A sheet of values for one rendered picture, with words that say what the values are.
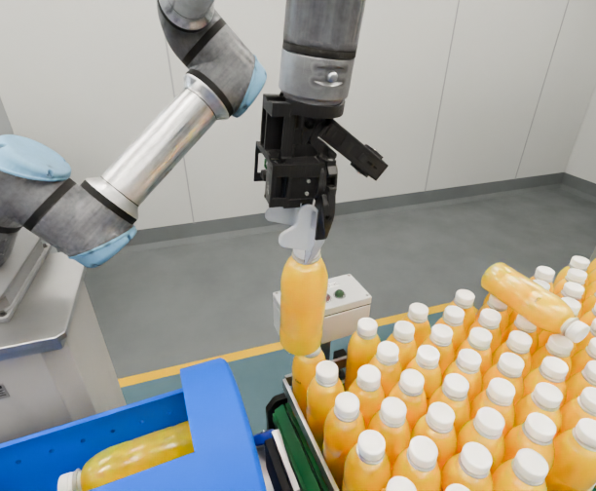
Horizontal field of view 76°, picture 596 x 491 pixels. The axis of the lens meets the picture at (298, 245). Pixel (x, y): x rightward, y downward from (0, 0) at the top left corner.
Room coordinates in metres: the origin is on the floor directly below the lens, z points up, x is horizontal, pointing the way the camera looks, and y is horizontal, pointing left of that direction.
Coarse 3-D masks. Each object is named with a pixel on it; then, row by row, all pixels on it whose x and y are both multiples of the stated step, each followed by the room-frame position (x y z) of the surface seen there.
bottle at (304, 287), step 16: (320, 256) 0.46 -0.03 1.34; (288, 272) 0.45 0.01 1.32; (304, 272) 0.44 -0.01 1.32; (320, 272) 0.45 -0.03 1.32; (288, 288) 0.44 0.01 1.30; (304, 288) 0.43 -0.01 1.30; (320, 288) 0.44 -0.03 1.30; (288, 304) 0.44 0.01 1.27; (304, 304) 0.43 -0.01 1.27; (320, 304) 0.44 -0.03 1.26; (288, 320) 0.44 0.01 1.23; (304, 320) 0.44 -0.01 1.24; (320, 320) 0.45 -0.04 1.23; (288, 336) 0.45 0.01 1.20; (304, 336) 0.44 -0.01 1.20; (320, 336) 0.46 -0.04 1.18; (288, 352) 0.45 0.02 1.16; (304, 352) 0.44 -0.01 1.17
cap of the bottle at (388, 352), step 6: (384, 342) 0.53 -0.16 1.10; (390, 342) 0.53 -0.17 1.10; (378, 348) 0.52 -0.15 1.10; (384, 348) 0.52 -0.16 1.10; (390, 348) 0.52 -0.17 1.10; (396, 348) 0.51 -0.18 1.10; (378, 354) 0.51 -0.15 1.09; (384, 354) 0.50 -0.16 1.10; (390, 354) 0.50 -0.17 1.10; (396, 354) 0.50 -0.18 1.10; (384, 360) 0.50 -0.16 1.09; (390, 360) 0.50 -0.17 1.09
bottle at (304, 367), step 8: (320, 352) 0.54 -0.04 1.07; (296, 360) 0.52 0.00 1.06; (304, 360) 0.51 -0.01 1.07; (312, 360) 0.51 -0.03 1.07; (320, 360) 0.52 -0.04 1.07; (296, 368) 0.51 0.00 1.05; (304, 368) 0.51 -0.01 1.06; (312, 368) 0.50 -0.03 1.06; (296, 376) 0.51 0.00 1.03; (304, 376) 0.50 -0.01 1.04; (312, 376) 0.50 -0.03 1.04; (296, 384) 0.51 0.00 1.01; (304, 384) 0.50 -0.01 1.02; (296, 392) 0.51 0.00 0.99; (304, 392) 0.50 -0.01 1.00; (304, 400) 0.50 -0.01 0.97; (304, 408) 0.50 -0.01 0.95; (304, 416) 0.50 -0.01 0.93
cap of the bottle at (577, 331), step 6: (576, 324) 0.52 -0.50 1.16; (582, 324) 0.52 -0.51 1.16; (570, 330) 0.52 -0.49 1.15; (576, 330) 0.51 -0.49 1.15; (582, 330) 0.51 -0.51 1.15; (588, 330) 0.52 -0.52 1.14; (570, 336) 0.51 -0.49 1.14; (576, 336) 0.51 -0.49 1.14; (582, 336) 0.51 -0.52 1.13; (576, 342) 0.51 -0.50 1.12
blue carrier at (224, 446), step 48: (192, 384) 0.33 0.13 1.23; (48, 432) 0.34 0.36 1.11; (96, 432) 0.36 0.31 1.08; (144, 432) 0.38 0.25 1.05; (192, 432) 0.26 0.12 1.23; (240, 432) 0.27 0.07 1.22; (0, 480) 0.31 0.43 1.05; (48, 480) 0.32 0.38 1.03; (144, 480) 0.22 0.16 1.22; (192, 480) 0.22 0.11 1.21; (240, 480) 0.23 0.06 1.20
